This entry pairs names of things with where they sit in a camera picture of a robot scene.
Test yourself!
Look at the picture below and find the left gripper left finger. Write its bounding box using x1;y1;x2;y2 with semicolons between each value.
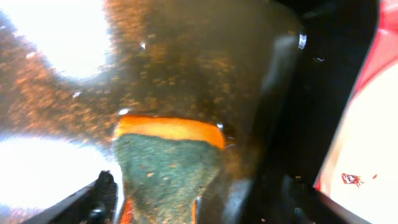
23;170;118;224

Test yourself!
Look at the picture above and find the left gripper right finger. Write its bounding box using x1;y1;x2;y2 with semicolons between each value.
195;179;252;224

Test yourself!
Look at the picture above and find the orange green scrub sponge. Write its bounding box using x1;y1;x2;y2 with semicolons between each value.
113;115;226;223

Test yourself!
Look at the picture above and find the light blue plate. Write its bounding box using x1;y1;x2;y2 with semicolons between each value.
320;65;397;223

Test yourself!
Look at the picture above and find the red plastic tray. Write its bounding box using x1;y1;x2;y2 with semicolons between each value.
313;0;398;190

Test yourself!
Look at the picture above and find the black water basin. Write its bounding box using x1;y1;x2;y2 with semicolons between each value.
1;0;381;223

